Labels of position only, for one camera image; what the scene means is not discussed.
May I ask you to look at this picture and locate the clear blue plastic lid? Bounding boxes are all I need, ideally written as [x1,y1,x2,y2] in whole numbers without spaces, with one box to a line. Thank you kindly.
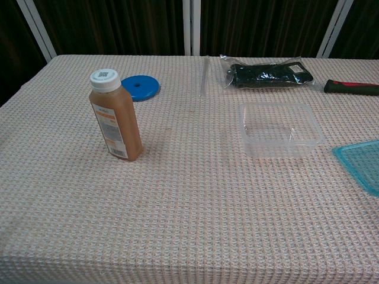
[331,139,379,198]

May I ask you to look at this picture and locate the clear plastic container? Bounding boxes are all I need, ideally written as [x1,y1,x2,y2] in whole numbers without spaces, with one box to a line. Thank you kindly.
[238,102,326,159]

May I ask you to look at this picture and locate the beige waffle-weave tablecloth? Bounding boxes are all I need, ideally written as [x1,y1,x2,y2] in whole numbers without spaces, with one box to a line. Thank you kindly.
[0,54,379,284]

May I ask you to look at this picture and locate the clear plastic straw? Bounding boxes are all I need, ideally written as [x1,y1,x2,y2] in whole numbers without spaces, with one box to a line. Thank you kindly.
[198,55,211,98]

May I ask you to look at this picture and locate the blue round disc with hole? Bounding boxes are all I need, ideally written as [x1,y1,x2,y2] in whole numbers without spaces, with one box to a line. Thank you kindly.
[120,75,161,102]

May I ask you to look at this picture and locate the brown juice bottle white cap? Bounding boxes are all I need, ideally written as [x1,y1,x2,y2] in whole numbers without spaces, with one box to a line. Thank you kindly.
[89,68,144,162]

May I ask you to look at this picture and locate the black gloves in clear bag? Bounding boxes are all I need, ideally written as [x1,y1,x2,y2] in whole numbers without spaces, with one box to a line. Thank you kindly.
[219,54,316,91]

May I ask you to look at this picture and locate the black pleated curtain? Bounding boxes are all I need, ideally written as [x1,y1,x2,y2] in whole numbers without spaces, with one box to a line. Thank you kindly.
[0,0,50,107]
[200,0,341,57]
[328,0,379,60]
[29,0,185,56]

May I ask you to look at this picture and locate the red black claw hammer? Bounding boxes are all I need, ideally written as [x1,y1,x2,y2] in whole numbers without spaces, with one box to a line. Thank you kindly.
[323,79,379,96]

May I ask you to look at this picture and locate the white metal frame post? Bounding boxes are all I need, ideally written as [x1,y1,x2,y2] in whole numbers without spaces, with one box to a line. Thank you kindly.
[316,0,355,59]
[182,0,201,56]
[16,0,57,59]

